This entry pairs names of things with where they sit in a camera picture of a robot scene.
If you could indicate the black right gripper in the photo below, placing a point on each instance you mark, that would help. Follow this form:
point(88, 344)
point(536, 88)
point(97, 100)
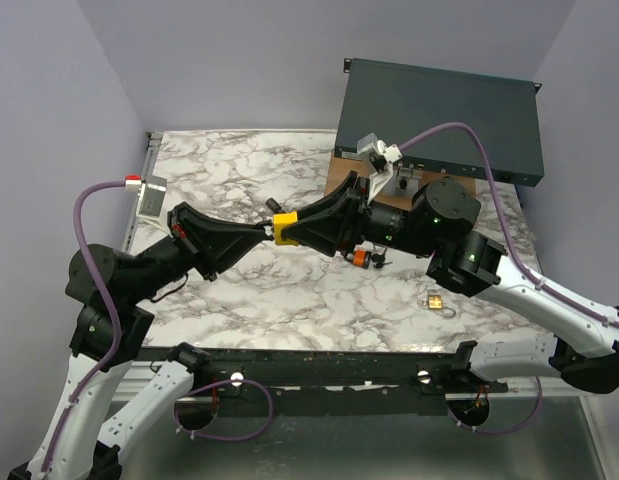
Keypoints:
point(329, 234)

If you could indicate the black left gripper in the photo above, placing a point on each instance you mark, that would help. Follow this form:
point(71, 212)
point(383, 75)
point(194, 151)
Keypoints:
point(233, 240)

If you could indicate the yellow padlock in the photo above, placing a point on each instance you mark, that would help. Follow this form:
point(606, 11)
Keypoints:
point(275, 229)

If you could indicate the orange padlock black keys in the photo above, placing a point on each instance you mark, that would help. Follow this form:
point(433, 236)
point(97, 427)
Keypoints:
point(378, 260)

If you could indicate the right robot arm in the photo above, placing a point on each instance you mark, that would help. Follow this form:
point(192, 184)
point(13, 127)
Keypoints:
point(582, 346)

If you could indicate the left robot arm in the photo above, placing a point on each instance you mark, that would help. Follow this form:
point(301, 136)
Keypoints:
point(84, 440)

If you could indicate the small brass padlock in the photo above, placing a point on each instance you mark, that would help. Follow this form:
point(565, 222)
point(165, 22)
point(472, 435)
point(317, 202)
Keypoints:
point(434, 302)

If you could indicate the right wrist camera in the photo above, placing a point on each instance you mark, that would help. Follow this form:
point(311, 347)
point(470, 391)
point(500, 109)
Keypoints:
point(379, 158)

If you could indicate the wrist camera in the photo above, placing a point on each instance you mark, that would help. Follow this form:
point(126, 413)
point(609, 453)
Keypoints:
point(379, 158)
point(151, 201)

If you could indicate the grey metal lock bracket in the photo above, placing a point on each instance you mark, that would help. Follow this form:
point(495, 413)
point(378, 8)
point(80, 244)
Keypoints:
point(404, 183)

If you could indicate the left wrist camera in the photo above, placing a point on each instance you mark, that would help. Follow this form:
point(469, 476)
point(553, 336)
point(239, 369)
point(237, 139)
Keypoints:
point(151, 201)

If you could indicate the aluminium side rail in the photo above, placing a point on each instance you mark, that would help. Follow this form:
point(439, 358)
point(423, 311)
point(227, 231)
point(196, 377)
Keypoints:
point(153, 146)

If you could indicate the dark teal network switch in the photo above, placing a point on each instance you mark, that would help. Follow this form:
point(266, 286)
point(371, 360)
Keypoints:
point(396, 102)

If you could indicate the black table edge rail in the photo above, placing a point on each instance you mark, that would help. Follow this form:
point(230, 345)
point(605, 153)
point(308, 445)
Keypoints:
point(303, 383)

